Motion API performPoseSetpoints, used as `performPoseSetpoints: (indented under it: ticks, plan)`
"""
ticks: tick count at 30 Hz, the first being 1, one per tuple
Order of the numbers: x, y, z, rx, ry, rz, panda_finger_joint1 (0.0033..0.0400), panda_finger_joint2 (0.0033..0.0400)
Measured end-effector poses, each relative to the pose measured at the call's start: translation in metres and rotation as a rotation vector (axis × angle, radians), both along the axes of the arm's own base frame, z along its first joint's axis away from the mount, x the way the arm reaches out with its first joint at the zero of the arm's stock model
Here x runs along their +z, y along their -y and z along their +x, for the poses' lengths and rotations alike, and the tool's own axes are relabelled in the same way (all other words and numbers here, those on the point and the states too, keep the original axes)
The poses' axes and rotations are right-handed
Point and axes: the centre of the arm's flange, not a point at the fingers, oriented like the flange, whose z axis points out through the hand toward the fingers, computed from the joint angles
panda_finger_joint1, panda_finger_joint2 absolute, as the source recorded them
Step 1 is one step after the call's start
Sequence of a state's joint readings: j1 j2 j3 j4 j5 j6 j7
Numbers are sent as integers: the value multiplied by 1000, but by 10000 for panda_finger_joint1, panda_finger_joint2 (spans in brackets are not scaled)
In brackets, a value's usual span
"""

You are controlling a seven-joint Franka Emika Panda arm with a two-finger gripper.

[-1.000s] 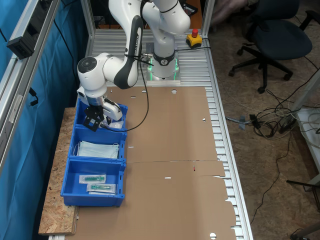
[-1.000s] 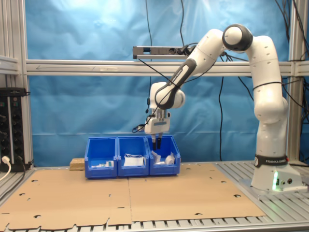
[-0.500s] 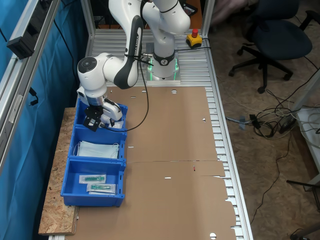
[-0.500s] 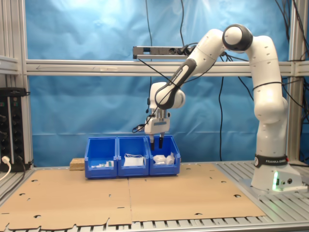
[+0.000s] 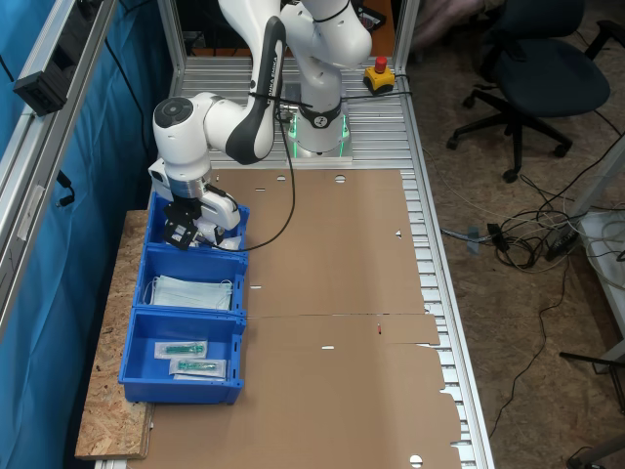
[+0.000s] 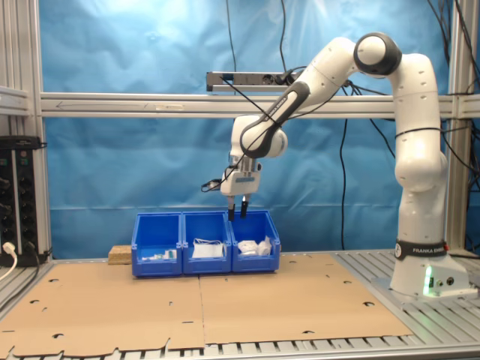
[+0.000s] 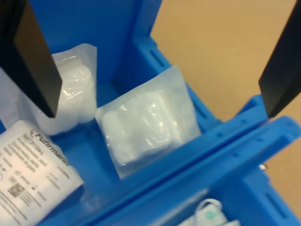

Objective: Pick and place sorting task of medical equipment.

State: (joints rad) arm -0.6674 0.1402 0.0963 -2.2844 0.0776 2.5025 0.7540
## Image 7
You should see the white gauze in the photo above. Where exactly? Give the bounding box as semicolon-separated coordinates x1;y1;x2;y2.
95;65;203;180
35;43;98;137

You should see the plain white flat packet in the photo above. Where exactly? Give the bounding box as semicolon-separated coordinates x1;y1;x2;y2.
0;68;42;130

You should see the blue plastic bin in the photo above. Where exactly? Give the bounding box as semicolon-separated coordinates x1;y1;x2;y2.
0;0;270;226
77;115;301;226

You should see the white printed Fuhrmann packet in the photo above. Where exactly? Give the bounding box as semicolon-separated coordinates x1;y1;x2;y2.
0;119;86;226

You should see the white mask with green print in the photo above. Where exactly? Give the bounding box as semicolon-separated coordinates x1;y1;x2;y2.
181;198;242;226

